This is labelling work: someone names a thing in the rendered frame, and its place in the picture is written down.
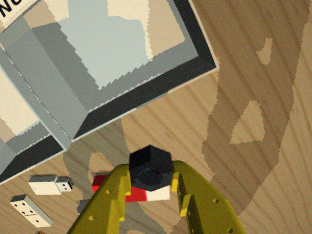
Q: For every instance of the white usb stick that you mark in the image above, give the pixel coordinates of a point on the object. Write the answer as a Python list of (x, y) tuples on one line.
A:
[(50, 185)]

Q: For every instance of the white domino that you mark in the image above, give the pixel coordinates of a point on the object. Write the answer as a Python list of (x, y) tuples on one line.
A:
[(30, 211)]

